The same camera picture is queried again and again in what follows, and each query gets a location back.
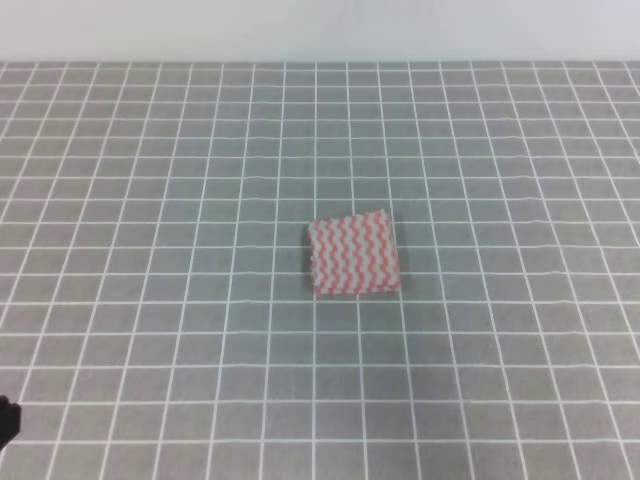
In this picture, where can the grey grid tablecloth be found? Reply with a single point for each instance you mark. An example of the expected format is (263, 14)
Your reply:
(158, 319)

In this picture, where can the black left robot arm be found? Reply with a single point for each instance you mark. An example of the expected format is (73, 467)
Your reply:
(10, 420)

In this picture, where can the pink white wavy striped towel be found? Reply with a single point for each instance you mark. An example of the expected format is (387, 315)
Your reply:
(354, 255)

